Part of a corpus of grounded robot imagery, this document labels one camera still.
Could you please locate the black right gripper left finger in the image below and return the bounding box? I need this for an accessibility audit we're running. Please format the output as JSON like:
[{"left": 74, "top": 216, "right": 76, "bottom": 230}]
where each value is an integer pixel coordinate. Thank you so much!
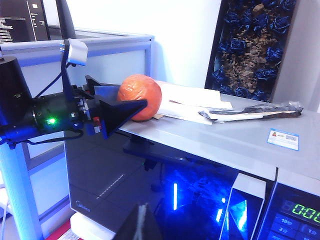
[{"left": 114, "top": 203, "right": 144, "bottom": 240}]

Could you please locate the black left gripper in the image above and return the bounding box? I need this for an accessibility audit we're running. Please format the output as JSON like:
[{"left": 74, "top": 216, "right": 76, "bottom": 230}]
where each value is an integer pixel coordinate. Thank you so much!
[{"left": 31, "top": 74, "right": 149, "bottom": 140}]

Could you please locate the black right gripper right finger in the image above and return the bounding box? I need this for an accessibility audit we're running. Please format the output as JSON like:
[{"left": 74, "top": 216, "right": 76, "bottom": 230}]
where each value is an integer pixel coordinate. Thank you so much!
[{"left": 143, "top": 202, "right": 164, "bottom": 240}]

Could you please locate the orange fruit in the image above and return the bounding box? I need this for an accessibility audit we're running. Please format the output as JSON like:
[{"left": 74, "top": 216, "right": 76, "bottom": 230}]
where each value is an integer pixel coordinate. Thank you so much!
[{"left": 116, "top": 74, "right": 163, "bottom": 123}]

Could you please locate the black glass microwave door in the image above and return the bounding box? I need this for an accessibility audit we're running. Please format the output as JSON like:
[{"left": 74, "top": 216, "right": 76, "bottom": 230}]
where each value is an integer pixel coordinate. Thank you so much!
[{"left": 64, "top": 128, "right": 279, "bottom": 240}]

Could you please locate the silver black microwave oven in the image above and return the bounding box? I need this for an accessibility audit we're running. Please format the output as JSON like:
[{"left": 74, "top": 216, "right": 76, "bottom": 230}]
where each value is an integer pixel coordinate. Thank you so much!
[{"left": 63, "top": 82, "right": 320, "bottom": 240}]

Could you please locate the red and blue carton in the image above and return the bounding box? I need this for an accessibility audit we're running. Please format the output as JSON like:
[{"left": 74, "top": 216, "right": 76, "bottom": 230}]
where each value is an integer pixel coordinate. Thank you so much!
[{"left": 46, "top": 221, "right": 76, "bottom": 240}]

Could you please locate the white paper sheet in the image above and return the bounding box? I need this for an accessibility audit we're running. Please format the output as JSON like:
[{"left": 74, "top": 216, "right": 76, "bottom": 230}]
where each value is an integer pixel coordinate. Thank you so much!
[{"left": 157, "top": 99, "right": 235, "bottom": 126}]

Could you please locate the white envelope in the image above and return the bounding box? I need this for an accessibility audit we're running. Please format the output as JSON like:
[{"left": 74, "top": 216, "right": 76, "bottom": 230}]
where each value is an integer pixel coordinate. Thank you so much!
[{"left": 156, "top": 80, "right": 222, "bottom": 104}]

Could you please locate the black curved stand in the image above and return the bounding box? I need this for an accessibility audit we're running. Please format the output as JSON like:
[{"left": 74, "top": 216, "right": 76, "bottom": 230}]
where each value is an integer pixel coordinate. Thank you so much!
[{"left": 55, "top": 0, "right": 77, "bottom": 41}]

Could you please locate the black computer monitor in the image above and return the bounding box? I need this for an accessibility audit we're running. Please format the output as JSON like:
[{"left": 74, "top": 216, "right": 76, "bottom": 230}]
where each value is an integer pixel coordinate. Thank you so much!
[{"left": 0, "top": 0, "right": 52, "bottom": 44}]

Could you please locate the plastic wrapped chopsticks packet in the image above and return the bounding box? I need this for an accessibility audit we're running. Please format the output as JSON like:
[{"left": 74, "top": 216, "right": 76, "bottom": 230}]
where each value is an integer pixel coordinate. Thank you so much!
[{"left": 198, "top": 100, "right": 305, "bottom": 125}]

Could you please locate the blue white label sticker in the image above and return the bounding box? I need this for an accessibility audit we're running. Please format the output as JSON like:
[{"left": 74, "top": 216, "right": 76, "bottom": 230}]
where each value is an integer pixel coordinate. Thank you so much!
[{"left": 266, "top": 128, "right": 300, "bottom": 152}]

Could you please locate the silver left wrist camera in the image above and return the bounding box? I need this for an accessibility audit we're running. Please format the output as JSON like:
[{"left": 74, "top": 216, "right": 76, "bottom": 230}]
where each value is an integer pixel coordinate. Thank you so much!
[{"left": 59, "top": 38, "right": 89, "bottom": 68}]

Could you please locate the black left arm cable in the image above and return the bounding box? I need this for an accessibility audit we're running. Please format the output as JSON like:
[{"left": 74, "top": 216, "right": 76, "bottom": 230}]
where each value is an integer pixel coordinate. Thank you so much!
[{"left": 0, "top": 128, "right": 85, "bottom": 151}]

